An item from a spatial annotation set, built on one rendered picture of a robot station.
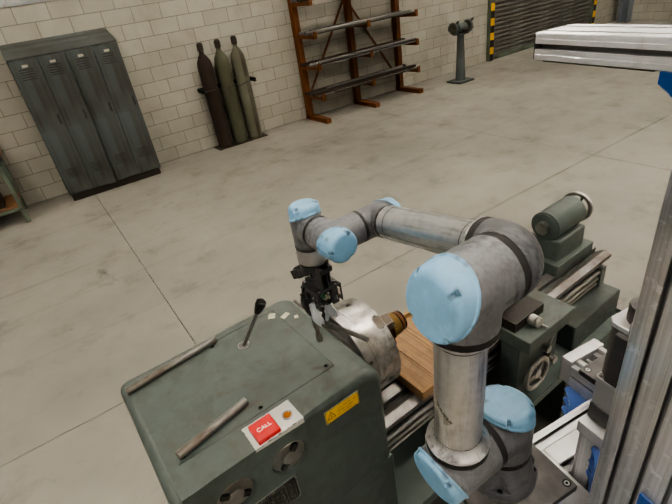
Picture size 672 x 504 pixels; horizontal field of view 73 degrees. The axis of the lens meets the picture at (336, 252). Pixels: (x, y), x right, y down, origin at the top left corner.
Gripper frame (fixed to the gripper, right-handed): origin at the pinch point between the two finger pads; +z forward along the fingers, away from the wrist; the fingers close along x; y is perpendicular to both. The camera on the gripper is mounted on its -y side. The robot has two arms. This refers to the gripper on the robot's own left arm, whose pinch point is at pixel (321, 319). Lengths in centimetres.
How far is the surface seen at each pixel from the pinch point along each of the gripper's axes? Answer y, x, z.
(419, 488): 12, 19, 84
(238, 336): -26.2, -15.5, 12.2
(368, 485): 14, -3, 56
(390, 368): 3.8, 18.8, 29.1
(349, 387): 13.5, -3.1, 13.2
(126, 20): -662, 149, -71
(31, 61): -615, 12, -45
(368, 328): -3.6, 17.7, 16.4
